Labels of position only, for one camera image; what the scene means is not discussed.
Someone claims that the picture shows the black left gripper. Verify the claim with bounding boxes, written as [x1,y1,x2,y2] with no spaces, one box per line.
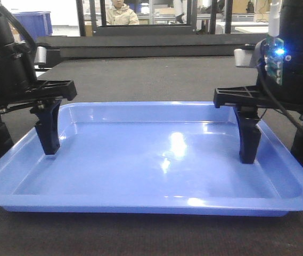
[0,2,77,157]

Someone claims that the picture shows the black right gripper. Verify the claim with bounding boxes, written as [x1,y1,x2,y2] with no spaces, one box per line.
[214,1,303,115]

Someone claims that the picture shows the blue plastic tray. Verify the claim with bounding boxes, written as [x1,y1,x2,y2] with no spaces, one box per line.
[0,102,303,216]

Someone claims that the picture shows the green circuit board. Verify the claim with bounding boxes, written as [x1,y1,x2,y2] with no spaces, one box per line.
[264,35,285,85]

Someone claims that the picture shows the blue storage crate background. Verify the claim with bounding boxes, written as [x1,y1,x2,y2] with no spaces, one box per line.
[12,11,53,41]

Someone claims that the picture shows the seated person beige jacket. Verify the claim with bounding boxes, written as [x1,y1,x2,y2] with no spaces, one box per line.
[106,0,140,26]

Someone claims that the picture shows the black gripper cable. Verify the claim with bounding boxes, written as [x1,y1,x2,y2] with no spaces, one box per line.
[256,60,303,153]

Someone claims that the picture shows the black raised table rail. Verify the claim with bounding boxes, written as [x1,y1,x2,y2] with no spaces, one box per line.
[37,34,266,59]

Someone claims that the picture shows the black metal frame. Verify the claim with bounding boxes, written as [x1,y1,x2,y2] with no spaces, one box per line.
[76,1,233,36]

